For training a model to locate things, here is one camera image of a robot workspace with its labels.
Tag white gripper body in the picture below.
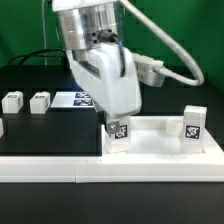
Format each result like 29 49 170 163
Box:
66 43 142 118

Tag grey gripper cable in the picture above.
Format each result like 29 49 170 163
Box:
118 0 205 88

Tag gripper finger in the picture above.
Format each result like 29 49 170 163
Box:
106 121 120 134

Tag white part at left edge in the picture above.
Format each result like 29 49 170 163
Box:
0 118 4 138

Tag black cables on table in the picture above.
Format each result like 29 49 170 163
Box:
6 48 68 66

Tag white L-shaped obstacle fence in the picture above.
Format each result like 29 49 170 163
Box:
0 154 224 183

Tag white sheet with AprilTags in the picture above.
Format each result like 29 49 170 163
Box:
51 91 94 108

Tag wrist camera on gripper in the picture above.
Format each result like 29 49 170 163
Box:
132 53 165 87

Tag white square tabletop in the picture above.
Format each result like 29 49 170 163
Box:
102 116 224 156

